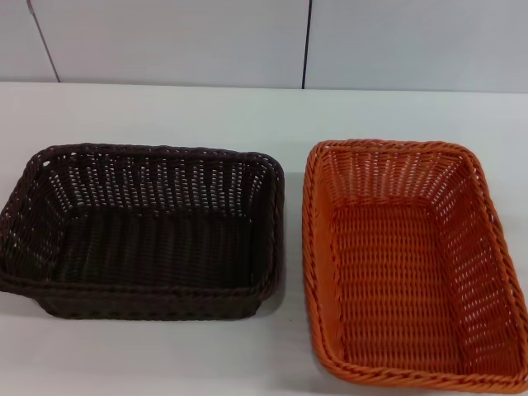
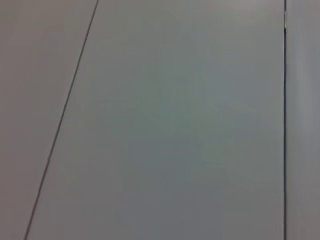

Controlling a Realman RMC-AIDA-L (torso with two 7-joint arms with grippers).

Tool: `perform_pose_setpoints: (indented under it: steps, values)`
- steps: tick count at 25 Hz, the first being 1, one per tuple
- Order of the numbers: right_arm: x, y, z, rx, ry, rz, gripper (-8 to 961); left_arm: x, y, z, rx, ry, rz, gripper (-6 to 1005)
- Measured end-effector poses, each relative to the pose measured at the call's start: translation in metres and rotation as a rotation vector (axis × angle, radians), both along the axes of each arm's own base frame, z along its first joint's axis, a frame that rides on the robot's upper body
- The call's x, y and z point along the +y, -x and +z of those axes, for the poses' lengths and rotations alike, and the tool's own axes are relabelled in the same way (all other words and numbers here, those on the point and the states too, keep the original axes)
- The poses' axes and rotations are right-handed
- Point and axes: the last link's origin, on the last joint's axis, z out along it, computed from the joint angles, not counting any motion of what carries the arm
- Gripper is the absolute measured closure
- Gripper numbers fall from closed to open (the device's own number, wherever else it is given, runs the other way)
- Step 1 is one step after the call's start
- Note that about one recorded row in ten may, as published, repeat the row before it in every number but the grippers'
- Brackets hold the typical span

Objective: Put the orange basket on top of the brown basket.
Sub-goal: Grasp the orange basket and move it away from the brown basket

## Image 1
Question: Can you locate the dark brown woven basket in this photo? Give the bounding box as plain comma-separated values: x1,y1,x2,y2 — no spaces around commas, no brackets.
0,143,286,322

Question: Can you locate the orange woven basket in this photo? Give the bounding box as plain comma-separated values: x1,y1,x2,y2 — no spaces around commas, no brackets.
301,139,528,396

